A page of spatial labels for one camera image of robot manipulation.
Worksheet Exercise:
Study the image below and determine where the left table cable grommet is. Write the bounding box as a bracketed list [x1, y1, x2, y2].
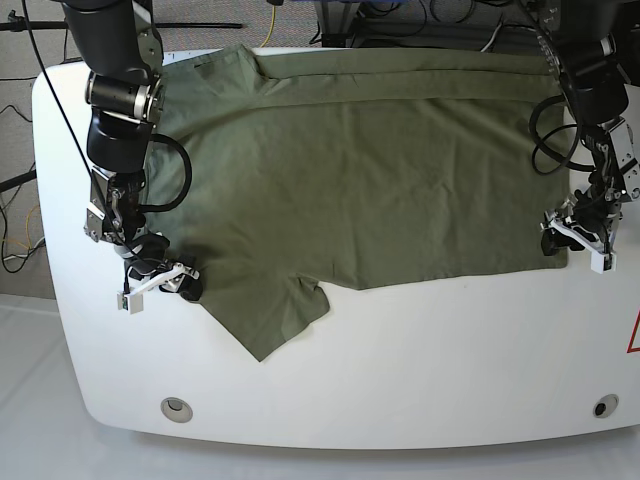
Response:
[160, 397, 193, 424]

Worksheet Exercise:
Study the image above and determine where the olive green T-shirt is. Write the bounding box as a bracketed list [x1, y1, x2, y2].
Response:
[147, 46, 569, 361]

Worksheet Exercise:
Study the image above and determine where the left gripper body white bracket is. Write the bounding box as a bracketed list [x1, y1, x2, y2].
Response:
[539, 187, 624, 259]

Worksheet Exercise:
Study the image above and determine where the right table cable grommet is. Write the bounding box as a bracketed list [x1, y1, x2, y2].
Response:
[593, 394, 619, 418]

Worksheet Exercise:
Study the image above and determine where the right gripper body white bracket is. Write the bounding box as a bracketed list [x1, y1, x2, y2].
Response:
[115, 233, 188, 293]

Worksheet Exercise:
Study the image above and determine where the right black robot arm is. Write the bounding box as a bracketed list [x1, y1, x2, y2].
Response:
[61, 1, 203, 313]

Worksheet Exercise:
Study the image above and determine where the table cable grommet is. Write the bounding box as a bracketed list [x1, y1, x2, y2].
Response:
[160, 397, 193, 424]
[593, 394, 619, 418]

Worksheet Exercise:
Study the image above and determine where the black tripod stand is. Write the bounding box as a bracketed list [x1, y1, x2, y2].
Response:
[1, 10, 244, 33]

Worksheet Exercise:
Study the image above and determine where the red triangle sticker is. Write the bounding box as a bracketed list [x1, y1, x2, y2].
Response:
[627, 313, 640, 353]

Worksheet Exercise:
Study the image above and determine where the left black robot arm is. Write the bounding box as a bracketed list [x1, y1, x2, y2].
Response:
[516, 1, 639, 271]

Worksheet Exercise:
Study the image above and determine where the yellow cable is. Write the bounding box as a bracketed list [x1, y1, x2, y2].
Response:
[259, 8, 277, 49]

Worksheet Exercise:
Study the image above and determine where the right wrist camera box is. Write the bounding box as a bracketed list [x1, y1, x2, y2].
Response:
[117, 292, 144, 314]

